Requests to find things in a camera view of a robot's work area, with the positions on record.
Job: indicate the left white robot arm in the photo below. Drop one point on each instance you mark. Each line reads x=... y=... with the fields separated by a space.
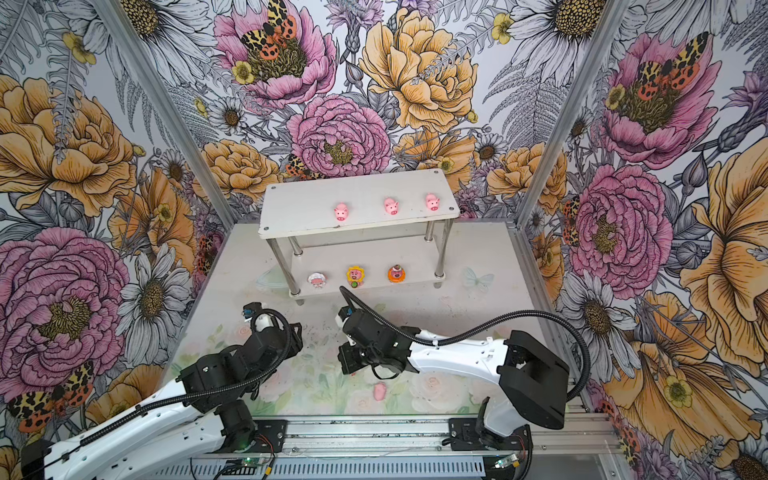
x=201 y=411

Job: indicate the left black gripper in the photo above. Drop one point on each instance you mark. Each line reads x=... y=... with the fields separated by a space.
x=296 y=345

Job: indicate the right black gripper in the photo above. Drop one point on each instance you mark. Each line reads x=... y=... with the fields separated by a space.
x=345 y=357

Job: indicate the pink white hooded toy figure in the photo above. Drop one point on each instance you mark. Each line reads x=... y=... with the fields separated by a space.
x=317 y=280

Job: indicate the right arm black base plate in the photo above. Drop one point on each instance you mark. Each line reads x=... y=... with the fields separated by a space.
x=467 y=434

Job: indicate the pink toy with yellow flower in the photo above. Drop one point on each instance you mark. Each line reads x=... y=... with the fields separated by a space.
x=355 y=276

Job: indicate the aluminium front rail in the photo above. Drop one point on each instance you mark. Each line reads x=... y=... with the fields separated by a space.
x=348 y=436

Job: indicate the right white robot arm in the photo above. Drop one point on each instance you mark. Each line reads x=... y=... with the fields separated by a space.
x=532 y=379

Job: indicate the small pink pig toy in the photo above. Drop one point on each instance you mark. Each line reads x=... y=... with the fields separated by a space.
x=341 y=212
x=379 y=391
x=432 y=202
x=391 y=206

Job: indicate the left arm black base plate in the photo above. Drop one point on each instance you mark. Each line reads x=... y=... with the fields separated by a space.
x=268 y=436

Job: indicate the white two-tier shelf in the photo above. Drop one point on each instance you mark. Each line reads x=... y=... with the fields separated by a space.
x=298 y=223

